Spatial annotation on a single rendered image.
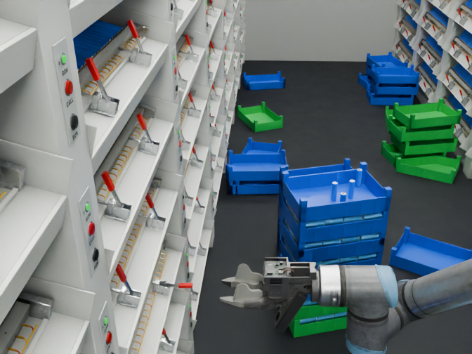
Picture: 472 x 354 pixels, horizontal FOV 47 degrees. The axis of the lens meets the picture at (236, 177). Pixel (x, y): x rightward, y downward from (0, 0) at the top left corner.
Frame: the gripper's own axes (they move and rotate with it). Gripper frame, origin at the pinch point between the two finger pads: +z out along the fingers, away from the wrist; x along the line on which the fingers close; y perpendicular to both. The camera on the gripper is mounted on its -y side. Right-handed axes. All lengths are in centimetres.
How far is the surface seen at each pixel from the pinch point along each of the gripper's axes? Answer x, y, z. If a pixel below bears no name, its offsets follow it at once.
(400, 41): -378, -44, -118
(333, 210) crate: -51, -10, -29
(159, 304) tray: -7.2, -10.0, 17.7
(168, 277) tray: -17.6, -10.1, 17.4
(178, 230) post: -30.2, -3.5, 16.1
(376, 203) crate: -55, -10, -43
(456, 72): -229, -25, -119
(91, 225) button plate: 35, 41, 13
